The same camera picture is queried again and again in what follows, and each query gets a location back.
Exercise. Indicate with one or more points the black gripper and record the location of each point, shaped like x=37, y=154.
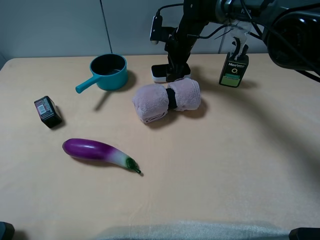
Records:
x=179, y=49

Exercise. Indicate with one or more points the black and white eraser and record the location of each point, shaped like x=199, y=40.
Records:
x=162, y=73

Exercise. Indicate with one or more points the black robot base left corner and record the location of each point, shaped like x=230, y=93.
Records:
x=7, y=231

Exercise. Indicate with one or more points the black robot base right corner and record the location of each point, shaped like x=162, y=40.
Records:
x=305, y=233

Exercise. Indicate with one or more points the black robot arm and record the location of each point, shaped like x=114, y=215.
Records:
x=290, y=29

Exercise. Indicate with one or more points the rolled pink towel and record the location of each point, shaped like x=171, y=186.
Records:
x=152, y=102

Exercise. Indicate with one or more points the black pump soap bottle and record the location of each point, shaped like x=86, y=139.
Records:
x=235, y=65

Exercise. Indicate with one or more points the purple toy eggplant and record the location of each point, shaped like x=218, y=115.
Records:
x=91, y=150

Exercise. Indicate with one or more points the small black box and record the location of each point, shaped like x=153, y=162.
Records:
x=48, y=112

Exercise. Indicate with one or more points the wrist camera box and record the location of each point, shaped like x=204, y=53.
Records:
x=156, y=29

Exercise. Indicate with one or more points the teal saucepan with handle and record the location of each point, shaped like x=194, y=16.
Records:
x=109, y=73

